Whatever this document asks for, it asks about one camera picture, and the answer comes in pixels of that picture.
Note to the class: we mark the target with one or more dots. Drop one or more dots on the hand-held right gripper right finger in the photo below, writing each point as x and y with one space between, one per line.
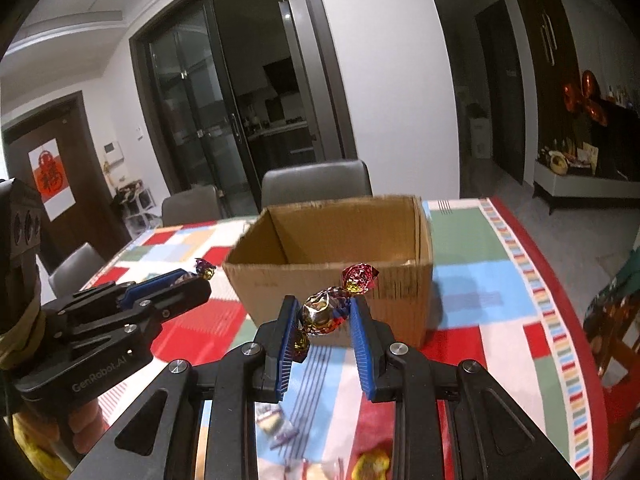
362 355

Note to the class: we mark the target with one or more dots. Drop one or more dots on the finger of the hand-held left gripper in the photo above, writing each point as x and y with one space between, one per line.
175 297
145 287

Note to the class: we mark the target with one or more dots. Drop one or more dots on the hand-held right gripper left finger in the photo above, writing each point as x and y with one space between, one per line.
287 350

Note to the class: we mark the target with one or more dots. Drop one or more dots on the blue purple foil candy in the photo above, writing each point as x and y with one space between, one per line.
205 270

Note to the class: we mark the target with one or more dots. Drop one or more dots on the red gold foil candy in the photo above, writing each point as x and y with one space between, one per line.
320 312

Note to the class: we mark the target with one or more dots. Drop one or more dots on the brown cardboard box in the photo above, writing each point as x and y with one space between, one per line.
400 300

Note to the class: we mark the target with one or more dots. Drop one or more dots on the person's left hand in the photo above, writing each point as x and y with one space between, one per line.
87 425

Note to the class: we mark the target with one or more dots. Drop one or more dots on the grey dining chair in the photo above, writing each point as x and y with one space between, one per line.
315 182
190 207
77 270

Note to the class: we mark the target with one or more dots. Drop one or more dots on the dark foil wrapped candy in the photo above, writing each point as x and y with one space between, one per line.
274 422

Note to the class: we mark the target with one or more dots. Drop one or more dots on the white shoe rack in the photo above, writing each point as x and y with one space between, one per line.
135 207

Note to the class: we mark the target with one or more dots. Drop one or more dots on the brown wooden door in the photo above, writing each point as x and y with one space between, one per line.
85 200

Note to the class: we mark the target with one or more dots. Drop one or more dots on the yellow foil candy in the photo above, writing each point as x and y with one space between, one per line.
371 465

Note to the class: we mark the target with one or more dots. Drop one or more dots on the colourful patchwork tablecloth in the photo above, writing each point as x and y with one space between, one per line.
480 310

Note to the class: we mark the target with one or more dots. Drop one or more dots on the white intercom panel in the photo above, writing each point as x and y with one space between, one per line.
113 153

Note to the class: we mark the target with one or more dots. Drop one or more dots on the red white door poster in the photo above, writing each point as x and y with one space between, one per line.
50 177

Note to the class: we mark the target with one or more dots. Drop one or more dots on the black sliding glass door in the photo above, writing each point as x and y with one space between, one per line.
200 110

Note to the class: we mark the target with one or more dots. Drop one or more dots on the white bin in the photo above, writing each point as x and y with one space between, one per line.
480 132

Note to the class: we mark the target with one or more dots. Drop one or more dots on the red wooden chair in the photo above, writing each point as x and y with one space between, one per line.
615 340

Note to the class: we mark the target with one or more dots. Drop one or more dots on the silver refrigerator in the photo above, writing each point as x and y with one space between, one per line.
300 75

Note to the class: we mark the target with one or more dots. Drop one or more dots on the white low sideboard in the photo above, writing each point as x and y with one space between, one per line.
585 190

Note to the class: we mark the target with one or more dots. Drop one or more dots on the green cloth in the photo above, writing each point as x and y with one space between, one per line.
629 275

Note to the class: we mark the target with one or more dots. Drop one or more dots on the dark interior door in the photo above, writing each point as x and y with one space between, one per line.
500 95

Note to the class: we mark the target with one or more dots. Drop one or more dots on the red foil balloon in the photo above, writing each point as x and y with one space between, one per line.
587 100

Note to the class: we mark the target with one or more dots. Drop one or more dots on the tall dark cabinet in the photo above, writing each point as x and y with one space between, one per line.
545 50

